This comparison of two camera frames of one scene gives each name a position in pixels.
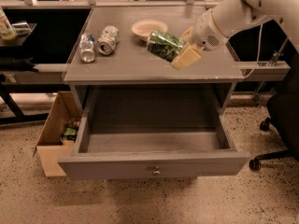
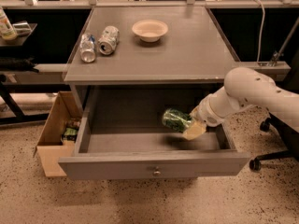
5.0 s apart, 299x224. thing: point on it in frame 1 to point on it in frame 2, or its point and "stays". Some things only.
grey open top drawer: (153, 130) stays
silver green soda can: (107, 40) stays
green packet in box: (69, 133) stays
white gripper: (206, 32) to (207, 113)
